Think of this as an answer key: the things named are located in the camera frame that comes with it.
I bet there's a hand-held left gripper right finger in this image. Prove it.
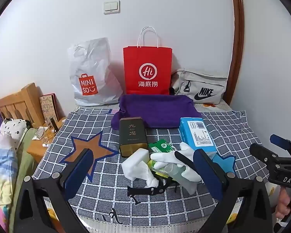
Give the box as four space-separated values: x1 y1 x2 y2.
193 148 274 233

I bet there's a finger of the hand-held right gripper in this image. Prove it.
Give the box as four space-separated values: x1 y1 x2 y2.
249 143 283 167
270 134 291 151

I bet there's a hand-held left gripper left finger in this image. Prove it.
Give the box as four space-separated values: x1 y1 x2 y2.
15 148 97 233

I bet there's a white glove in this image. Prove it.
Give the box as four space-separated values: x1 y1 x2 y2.
150 142 197 170
178 169 204 195

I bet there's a yellow armband pouch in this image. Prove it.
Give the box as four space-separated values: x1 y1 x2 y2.
147 159 175 176

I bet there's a purple knit bag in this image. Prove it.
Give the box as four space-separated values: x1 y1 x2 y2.
111 94 203 130

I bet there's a person's right hand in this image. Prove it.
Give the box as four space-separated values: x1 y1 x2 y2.
275 189 291 220

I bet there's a pale green face mask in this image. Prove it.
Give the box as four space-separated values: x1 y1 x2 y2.
167 164 188 182

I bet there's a blue tissue pack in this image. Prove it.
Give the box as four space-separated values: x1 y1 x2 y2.
179 117 217 154

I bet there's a grey checkered star cloth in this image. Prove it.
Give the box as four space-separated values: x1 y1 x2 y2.
31 105 269 227

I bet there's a wooden nightstand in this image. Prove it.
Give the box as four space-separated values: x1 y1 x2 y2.
27 118 67 163

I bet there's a clear drinking glass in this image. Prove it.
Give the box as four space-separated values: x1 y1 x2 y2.
35 127 51 142

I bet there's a green foil packet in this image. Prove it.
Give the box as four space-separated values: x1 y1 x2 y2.
148 139 173 155

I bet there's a green blanket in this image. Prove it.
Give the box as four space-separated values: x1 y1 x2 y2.
10 127 43 224

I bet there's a white printed bedsheet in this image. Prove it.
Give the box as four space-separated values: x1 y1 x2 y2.
194 99 233 112

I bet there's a black elastic band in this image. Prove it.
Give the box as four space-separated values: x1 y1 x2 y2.
127 176 178 197

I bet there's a dark green tin box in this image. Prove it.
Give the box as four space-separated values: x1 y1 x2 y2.
119 117 148 158

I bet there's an illustrated book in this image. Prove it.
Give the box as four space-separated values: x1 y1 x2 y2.
39 93 60 122

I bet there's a pastel patterned quilt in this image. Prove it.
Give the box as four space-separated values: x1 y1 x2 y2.
0 133 17 233

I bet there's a white black-dotted pillow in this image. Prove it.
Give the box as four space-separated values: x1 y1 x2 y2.
0 118 31 148

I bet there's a wooden headboard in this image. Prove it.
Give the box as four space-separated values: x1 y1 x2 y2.
0 83 45 129

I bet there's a grey waist bag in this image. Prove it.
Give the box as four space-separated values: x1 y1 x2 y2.
171 69 228 105

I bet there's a white plastic shopping bag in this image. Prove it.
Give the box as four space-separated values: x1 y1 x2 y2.
67 37 123 107

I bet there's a red paper bag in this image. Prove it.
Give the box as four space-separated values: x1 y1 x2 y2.
123 27 172 95

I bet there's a black flat strap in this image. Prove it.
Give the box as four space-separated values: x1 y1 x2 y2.
174 150 197 174

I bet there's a wooden door frame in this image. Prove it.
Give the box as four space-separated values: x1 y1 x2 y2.
229 0 244 107

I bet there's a white light switch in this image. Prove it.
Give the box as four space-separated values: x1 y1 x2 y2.
103 1 120 14

